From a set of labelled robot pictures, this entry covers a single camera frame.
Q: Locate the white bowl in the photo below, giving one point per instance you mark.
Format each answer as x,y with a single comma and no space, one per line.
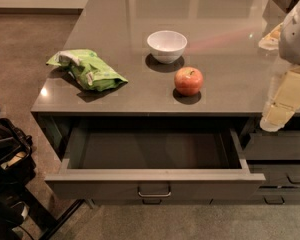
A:
166,46

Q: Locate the red apple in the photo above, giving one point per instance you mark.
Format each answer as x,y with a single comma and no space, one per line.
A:
188,81

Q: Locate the grey bottom drawer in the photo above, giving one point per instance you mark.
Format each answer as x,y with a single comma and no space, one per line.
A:
152,202

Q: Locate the grey cabinet counter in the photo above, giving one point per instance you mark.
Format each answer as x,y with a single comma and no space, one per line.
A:
176,101

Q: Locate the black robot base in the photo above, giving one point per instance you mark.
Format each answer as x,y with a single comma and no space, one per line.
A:
17,169

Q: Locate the grey right top drawer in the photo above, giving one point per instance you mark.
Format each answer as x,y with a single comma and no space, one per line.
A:
282,145

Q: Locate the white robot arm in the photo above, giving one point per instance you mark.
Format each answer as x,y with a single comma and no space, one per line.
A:
285,37

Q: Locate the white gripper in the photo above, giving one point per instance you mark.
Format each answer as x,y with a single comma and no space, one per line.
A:
296,37

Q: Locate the green chip bag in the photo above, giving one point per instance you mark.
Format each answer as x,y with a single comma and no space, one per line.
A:
88,69

